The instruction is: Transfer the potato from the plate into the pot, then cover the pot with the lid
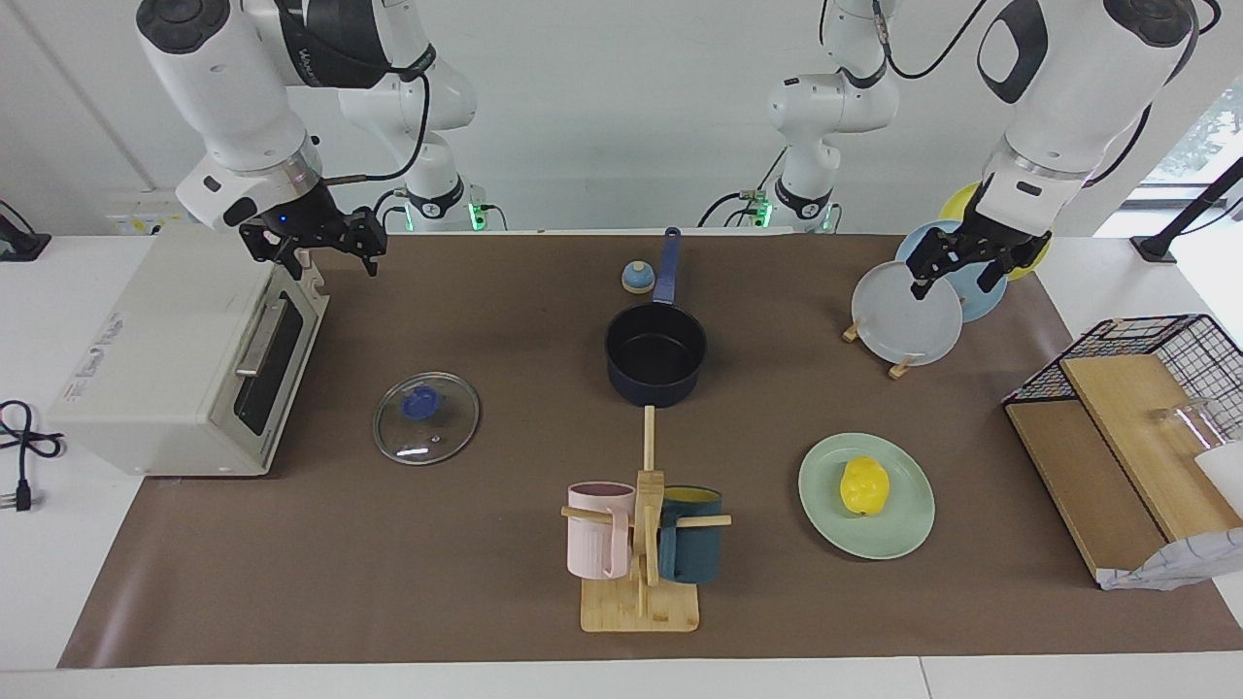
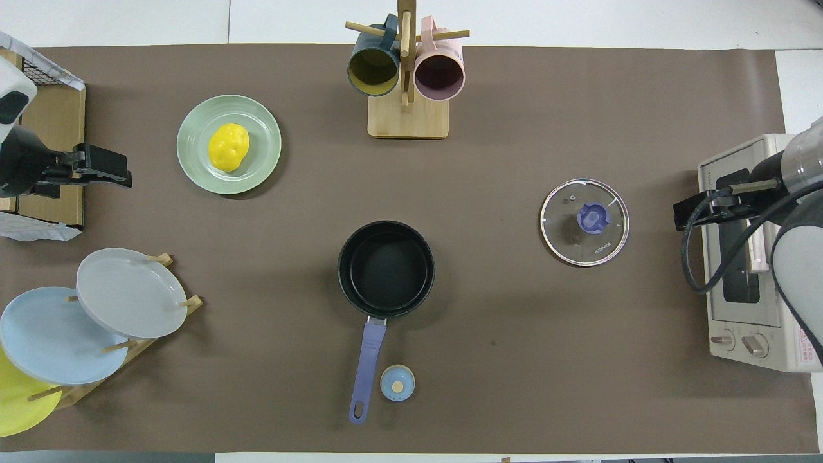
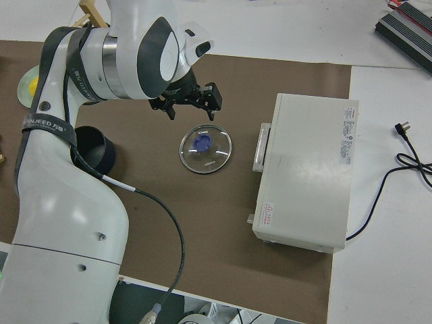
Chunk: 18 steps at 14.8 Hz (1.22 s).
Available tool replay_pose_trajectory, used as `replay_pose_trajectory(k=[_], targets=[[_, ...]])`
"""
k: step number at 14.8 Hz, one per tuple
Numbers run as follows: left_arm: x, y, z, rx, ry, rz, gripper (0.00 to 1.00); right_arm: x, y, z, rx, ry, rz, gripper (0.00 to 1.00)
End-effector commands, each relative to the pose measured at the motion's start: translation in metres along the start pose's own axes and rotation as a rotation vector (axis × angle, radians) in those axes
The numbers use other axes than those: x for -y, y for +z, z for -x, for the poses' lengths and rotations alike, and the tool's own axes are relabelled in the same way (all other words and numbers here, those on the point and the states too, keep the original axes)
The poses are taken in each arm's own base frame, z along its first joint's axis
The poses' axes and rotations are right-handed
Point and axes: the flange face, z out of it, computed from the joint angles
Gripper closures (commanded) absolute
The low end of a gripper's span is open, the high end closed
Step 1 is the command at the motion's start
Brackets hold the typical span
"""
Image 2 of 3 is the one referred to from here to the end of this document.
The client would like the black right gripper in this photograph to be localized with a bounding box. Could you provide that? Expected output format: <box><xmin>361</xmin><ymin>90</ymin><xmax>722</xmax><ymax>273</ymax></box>
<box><xmin>673</xmin><ymin>182</ymin><xmax>782</xmax><ymax>232</ymax></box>

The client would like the dark teal mug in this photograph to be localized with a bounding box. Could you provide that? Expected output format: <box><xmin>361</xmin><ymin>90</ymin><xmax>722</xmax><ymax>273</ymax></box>
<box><xmin>347</xmin><ymin>14</ymin><xmax>401</xmax><ymax>97</ymax></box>

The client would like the black pot purple handle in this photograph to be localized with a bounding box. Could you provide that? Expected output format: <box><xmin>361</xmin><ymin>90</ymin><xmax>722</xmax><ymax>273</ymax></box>
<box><xmin>337</xmin><ymin>220</ymin><xmax>436</xmax><ymax>425</ymax></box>

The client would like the white patterned cloth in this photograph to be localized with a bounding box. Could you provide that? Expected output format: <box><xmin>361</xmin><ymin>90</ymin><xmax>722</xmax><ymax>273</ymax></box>
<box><xmin>0</xmin><ymin>212</ymin><xmax>83</xmax><ymax>242</ymax></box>
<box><xmin>0</xmin><ymin>31</ymin><xmax>86</xmax><ymax>91</ymax></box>

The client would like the pale green plate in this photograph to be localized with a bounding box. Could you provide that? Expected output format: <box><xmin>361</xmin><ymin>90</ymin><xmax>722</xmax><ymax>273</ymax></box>
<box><xmin>177</xmin><ymin>95</ymin><xmax>282</xmax><ymax>195</ymax></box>

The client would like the wooden plate rack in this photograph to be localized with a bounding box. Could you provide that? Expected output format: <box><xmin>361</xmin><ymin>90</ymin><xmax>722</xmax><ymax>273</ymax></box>
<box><xmin>26</xmin><ymin>252</ymin><xmax>204</xmax><ymax>410</ymax></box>

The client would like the black wire basket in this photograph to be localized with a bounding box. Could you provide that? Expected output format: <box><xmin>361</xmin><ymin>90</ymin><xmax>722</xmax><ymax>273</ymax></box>
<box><xmin>14</xmin><ymin>50</ymin><xmax>86</xmax><ymax>91</ymax></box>

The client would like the pink mug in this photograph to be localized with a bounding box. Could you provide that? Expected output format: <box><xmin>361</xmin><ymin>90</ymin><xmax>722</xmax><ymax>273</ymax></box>
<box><xmin>413</xmin><ymin>16</ymin><xmax>466</xmax><ymax>102</ymax></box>

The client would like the grey plate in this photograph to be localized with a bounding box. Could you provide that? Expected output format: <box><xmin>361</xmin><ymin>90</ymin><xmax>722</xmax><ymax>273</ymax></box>
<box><xmin>76</xmin><ymin>248</ymin><xmax>188</xmax><ymax>340</ymax></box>

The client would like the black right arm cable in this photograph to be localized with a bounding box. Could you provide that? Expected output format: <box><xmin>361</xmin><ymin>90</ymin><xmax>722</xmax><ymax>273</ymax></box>
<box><xmin>682</xmin><ymin>182</ymin><xmax>823</xmax><ymax>295</ymax></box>

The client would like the yellow potato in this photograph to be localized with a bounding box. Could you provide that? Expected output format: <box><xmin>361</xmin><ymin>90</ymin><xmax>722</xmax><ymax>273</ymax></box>
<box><xmin>208</xmin><ymin>123</ymin><xmax>250</xmax><ymax>173</ymax></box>

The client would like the cream toaster oven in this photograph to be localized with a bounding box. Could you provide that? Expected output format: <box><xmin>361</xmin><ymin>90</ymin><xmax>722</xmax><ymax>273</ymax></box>
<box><xmin>698</xmin><ymin>133</ymin><xmax>823</xmax><ymax>374</ymax></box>

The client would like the light blue plate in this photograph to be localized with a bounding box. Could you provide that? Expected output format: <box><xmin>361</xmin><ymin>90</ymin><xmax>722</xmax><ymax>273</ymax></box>
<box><xmin>0</xmin><ymin>286</ymin><xmax>129</xmax><ymax>386</ymax></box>

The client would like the brown table mat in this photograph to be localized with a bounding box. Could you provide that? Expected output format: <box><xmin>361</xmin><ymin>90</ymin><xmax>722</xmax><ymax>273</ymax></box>
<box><xmin>0</xmin><ymin>44</ymin><xmax>820</xmax><ymax>454</ymax></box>

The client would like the small blue round timer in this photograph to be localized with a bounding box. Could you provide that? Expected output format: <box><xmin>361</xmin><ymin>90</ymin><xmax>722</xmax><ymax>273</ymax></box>
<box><xmin>380</xmin><ymin>364</ymin><xmax>416</xmax><ymax>403</ymax></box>

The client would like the yellow plate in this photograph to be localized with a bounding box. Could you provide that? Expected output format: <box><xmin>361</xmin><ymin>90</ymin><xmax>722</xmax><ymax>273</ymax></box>
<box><xmin>0</xmin><ymin>347</ymin><xmax>63</xmax><ymax>438</ymax></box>

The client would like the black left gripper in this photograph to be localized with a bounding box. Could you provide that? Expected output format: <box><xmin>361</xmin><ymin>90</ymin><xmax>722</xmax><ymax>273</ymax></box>
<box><xmin>39</xmin><ymin>143</ymin><xmax>133</xmax><ymax>195</ymax></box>

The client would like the glass lid blue knob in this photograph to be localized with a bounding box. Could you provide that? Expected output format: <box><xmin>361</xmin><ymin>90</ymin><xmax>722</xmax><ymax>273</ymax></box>
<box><xmin>539</xmin><ymin>178</ymin><xmax>630</xmax><ymax>268</ymax></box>

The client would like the brown wooden board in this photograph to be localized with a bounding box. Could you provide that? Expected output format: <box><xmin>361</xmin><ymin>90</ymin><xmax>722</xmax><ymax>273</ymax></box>
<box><xmin>16</xmin><ymin>84</ymin><xmax>86</xmax><ymax>230</ymax></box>

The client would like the wooden mug tree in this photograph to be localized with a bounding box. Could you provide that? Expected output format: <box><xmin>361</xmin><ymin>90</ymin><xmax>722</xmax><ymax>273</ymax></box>
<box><xmin>345</xmin><ymin>0</ymin><xmax>471</xmax><ymax>140</ymax></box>

